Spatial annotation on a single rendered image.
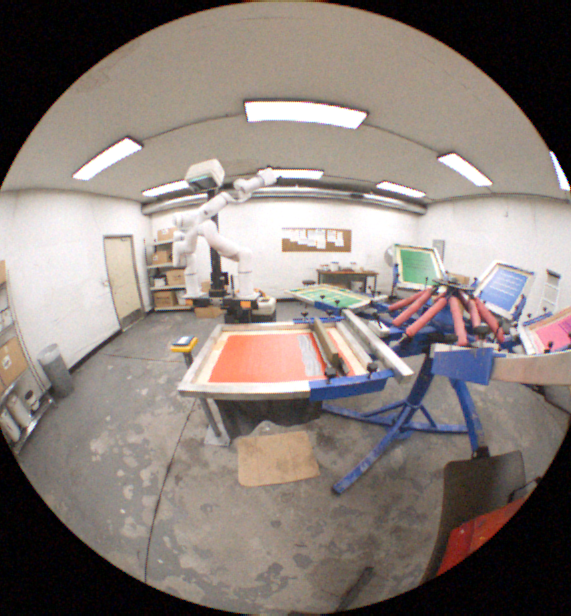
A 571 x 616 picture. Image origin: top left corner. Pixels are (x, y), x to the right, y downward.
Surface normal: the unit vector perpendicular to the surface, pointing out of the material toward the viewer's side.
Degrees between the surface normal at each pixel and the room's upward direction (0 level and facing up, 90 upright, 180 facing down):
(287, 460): 2
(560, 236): 90
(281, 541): 0
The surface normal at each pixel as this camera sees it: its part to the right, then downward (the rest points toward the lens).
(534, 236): -1.00, 0.04
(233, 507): -0.02, -0.94
